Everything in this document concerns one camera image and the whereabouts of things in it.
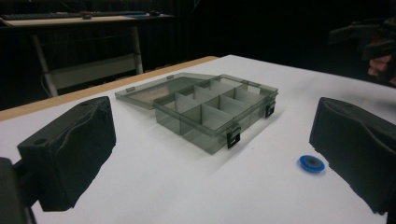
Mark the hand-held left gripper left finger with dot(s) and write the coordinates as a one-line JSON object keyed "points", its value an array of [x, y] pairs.
{"points": [[70, 149]]}

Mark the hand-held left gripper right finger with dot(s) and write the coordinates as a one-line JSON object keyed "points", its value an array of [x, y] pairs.
{"points": [[358, 146]]}

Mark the blue round disc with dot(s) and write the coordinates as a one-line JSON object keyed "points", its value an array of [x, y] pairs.
{"points": [[312, 163]]}

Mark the clear grey compartment box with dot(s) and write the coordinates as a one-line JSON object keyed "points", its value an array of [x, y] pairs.
{"points": [[202, 107]]}

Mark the wooden desk with white legs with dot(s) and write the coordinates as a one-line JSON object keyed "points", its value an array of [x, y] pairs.
{"points": [[77, 46]]}

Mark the black keyboard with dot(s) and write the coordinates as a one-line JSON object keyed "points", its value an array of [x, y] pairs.
{"points": [[67, 14]]}

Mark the dark computer mouse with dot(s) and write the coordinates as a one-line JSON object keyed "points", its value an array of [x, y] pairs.
{"points": [[86, 15]]}

